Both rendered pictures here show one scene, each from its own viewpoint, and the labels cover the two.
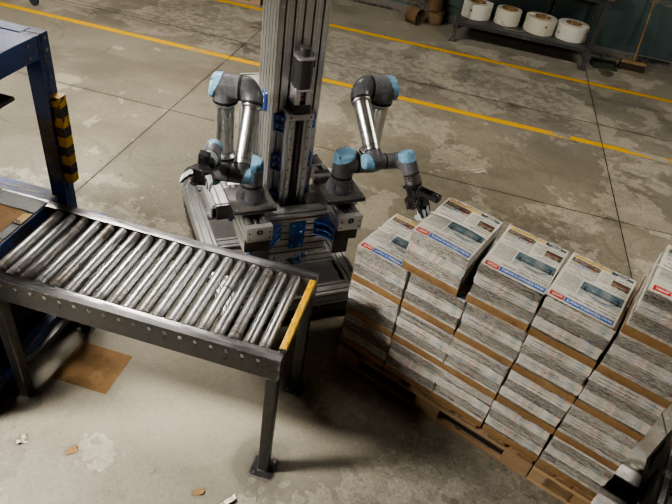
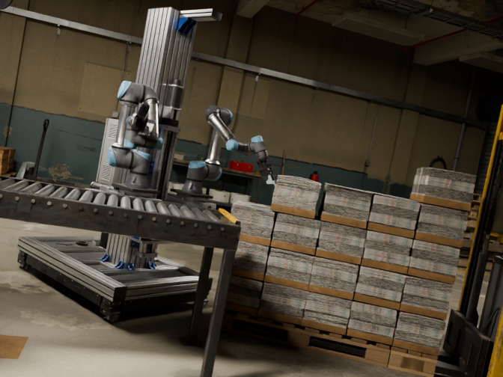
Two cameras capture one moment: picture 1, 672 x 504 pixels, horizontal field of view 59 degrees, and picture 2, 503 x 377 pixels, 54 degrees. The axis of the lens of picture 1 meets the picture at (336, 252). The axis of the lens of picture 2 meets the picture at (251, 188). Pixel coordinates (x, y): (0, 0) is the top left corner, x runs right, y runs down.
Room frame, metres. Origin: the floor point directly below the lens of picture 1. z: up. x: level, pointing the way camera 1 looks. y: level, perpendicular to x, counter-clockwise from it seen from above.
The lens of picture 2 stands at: (-0.68, 1.05, 1.12)
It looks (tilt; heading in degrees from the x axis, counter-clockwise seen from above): 3 degrees down; 337
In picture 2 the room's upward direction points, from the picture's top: 11 degrees clockwise
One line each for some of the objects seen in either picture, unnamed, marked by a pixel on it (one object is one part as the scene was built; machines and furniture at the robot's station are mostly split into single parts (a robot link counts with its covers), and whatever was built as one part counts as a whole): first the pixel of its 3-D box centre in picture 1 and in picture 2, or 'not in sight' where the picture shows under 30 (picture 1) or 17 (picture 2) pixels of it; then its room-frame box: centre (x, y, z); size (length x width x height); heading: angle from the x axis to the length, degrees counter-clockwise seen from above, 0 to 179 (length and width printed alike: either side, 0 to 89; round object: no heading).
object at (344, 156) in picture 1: (345, 162); (197, 170); (2.72, 0.03, 0.98); 0.13 x 0.12 x 0.14; 114
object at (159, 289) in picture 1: (166, 280); (112, 204); (1.83, 0.70, 0.77); 0.47 x 0.05 x 0.05; 172
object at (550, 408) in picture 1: (459, 341); (308, 277); (2.13, -0.70, 0.42); 1.17 x 0.39 x 0.83; 61
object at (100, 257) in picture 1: (97, 260); (43, 194); (1.88, 1.02, 0.77); 0.47 x 0.05 x 0.05; 172
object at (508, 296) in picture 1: (517, 276); (343, 205); (2.07, -0.81, 0.95); 0.38 x 0.29 x 0.23; 152
